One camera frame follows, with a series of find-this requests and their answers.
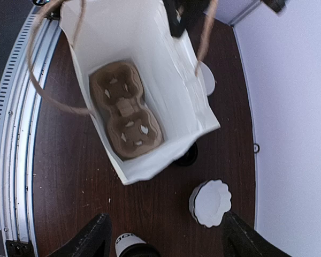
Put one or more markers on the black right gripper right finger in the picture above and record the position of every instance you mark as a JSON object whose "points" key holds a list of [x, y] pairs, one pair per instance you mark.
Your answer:
{"points": [[239, 239]]}

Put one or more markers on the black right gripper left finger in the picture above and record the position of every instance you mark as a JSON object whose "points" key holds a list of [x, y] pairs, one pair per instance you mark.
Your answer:
{"points": [[94, 239]]}

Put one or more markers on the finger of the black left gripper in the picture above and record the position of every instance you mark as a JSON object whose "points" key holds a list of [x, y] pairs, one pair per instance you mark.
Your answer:
{"points": [[176, 27]]}

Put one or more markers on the white paper coffee cup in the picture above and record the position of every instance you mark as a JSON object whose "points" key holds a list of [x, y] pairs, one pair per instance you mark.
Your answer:
{"points": [[126, 240]]}

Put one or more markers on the brown paper bag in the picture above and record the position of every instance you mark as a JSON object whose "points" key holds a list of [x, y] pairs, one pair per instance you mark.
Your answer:
{"points": [[103, 32]]}

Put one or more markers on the brown cardboard cup carrier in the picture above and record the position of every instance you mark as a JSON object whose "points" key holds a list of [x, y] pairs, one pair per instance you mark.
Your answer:
{"points": [[118, 94]]}

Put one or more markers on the black coffee lid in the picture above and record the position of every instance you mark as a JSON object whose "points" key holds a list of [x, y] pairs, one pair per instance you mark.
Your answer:
{"points": [[140, 250], [189, 157]]}

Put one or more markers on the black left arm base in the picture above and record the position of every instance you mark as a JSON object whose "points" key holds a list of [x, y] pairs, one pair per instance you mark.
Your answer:
{"points": [[19, 249]]}

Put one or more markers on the black coffee lid on table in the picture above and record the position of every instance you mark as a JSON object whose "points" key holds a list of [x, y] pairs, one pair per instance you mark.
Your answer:
{"points": [[189, 157]]}

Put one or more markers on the white scalloped bowl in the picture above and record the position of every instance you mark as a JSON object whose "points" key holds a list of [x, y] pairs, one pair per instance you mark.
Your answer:
{"points": [[209, 201]]}

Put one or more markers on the plain white round bowl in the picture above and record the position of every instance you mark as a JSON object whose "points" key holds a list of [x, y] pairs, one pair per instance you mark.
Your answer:
{"points": [[209, 79]]}

